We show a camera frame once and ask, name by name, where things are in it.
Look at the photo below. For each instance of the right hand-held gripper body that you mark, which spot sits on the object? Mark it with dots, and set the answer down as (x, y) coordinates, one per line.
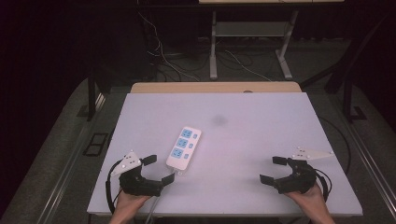
(299, 182)

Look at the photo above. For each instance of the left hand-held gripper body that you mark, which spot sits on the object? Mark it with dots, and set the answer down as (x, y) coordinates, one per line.
(140, 186)

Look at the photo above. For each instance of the white power strip blue sockets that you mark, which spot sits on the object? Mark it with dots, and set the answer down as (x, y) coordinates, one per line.
(183, 148)

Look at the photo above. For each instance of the person's right hand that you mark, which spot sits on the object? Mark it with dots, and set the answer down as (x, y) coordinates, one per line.
(309, 200)

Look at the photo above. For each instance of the person's left hand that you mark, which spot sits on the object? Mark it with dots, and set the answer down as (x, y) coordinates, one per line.
(126, 205)

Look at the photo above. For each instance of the black floor socket box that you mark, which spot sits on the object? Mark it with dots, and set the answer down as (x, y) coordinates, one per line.
(95, 144)

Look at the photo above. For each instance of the black metal stand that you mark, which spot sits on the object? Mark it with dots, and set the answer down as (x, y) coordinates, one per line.
(348, 93)

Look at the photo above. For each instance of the metal floor rail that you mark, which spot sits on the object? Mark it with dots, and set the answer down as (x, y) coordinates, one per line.
(67, 174)
(370, 161)

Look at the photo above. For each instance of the white metal table frame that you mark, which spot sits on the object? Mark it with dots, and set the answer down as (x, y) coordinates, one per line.
(249, 29)

